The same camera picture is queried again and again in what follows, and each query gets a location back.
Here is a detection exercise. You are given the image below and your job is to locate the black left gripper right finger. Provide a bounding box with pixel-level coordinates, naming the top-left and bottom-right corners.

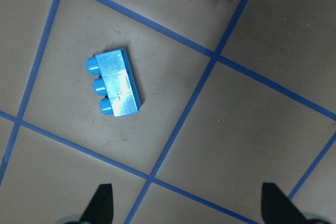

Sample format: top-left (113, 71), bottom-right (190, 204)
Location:
top-left (261, 183), bottom-right (308, 223)

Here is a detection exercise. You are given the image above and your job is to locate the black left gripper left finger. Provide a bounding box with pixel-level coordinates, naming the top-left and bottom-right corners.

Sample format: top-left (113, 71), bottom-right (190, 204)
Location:
top-left (79, 184), bottom-right (114, 224)

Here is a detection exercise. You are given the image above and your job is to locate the blue toy block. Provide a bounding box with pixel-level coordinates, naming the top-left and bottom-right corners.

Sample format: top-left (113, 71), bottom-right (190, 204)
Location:
top-left (86, 48), bottom-right (141, 117)

